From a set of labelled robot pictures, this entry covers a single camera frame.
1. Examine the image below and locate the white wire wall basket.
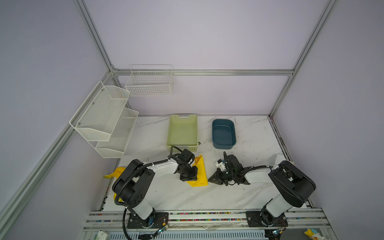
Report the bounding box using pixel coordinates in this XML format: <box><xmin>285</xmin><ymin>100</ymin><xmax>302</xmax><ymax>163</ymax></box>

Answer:
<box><xmin>125</xmin><ymin>65</ymin><xmax>174</xmax><ymax>97</ymax></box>

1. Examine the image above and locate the light green plastic basket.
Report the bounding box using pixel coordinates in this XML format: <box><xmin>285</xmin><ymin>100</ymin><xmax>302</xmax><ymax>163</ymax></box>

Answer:
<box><xmin>167</xmin><ymin>115</ymin><xmax>199</xmax><ymax>152</ymax></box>

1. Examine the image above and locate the left black corrugated cable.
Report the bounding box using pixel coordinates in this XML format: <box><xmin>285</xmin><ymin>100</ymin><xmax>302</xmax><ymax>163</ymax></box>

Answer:
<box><xmin>113</xmin><ymin>145</ymin><xmax>184</xmax><ymax>240</ymax></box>

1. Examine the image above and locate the small yellow toy figure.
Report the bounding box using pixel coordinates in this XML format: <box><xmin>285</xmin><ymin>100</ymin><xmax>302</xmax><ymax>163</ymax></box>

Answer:
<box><xmin>304</xmin><ymin>229</ymin><xmax>326</xmax><ymax>240</ymax></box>

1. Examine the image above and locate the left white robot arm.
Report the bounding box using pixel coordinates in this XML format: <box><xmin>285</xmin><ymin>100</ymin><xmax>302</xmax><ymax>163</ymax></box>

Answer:
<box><xmin>112</xmin><ymin>146</ymin><xmax>198</xmax><ymax>224</ymax></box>

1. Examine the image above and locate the yellow paper napkin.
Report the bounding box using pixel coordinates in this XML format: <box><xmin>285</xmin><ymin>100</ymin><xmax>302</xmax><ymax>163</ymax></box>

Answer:
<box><xmin>187</xmin><ymin>155</ymin><xmax>209</xmax><ymax>187</ymax></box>

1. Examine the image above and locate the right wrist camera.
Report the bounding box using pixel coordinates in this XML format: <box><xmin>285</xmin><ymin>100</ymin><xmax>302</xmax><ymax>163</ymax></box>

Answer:
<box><xmin>215</xmin><ymin>160</ymin><xmax>227</xmax><ymax>172</ymax></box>

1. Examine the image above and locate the teal plastic tray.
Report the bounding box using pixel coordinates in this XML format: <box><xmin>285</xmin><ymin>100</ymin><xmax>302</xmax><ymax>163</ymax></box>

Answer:
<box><xmin>212</xmin><ymin>119</ymin><xmax>237</xmax><ymax>150</ymax></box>

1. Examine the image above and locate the aluminium cage frame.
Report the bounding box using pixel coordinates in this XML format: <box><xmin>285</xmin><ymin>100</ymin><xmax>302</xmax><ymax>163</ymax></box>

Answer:
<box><xmin>1</xmin><ymin>1</ymin><xmax>338</xmax><ymax>239</ymax></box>

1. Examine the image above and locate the yellow banana toy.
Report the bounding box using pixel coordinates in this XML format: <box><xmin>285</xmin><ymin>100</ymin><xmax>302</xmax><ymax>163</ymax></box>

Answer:
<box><xmin>103</xmin><ymin>166</ymin><xmax>127</xmax><ymax>203</ymax></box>

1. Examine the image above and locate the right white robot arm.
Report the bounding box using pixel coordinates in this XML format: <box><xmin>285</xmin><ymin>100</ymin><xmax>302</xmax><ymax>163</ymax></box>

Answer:
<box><xmin>208</xmin><ymin>153</ymin><xmax>316</xmax><ymax>227</ymax></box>

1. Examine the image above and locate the white two-tier mesh shelf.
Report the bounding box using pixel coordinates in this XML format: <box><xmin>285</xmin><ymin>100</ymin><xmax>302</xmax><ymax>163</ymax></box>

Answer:
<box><xmin>69</xmin><ymin>82</ymin><xmax>139</xmax><ymax>159</ymax></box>

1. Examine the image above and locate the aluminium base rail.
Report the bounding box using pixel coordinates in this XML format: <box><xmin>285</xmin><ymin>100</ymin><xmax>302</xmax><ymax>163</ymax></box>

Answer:
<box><xmin>80</xmin><ymin>207</ymin><xmax>337</xmax><ymax>240</ymax></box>

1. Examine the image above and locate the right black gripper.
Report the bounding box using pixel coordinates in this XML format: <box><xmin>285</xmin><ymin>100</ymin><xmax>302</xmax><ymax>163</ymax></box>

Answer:
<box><xmin>207</xmin><ymin>168</ymin><xmax>236</xmax><ymax>185</ymax></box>

